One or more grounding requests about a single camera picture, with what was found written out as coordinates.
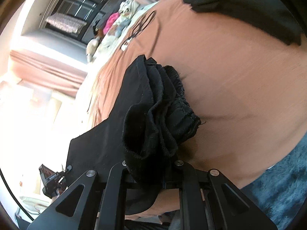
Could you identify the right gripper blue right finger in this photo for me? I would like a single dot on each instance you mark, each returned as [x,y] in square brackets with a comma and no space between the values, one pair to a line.
[209,200]

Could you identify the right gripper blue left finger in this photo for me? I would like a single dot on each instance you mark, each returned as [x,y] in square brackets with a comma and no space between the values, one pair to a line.
[87,204]

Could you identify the black pants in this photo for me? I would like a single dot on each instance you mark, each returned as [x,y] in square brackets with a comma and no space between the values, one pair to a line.
[149,121]

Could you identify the grey shaggy rug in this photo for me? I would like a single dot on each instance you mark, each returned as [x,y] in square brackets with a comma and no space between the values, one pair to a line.
[281,190]

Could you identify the pink curtain left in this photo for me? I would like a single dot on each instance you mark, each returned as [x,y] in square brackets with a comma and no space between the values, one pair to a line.
[44,71]

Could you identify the orange brown bed blanket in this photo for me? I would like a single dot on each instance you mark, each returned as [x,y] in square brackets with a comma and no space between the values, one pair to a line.
[248,88]

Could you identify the beige plush elephant toy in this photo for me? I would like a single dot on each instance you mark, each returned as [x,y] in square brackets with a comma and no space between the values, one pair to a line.
[91,48]

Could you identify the cream bed sheet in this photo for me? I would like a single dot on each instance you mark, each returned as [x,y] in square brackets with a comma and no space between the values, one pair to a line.
[116,24]

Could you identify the hanging floral garment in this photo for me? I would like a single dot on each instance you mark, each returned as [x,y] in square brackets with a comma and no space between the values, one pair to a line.
[66,23]

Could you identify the pink blanket bundle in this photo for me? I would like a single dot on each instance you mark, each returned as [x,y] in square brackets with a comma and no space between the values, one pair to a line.
[110,21]

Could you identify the folded black clothes stack right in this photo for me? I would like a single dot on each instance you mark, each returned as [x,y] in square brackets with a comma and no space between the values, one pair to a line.
[270,16]

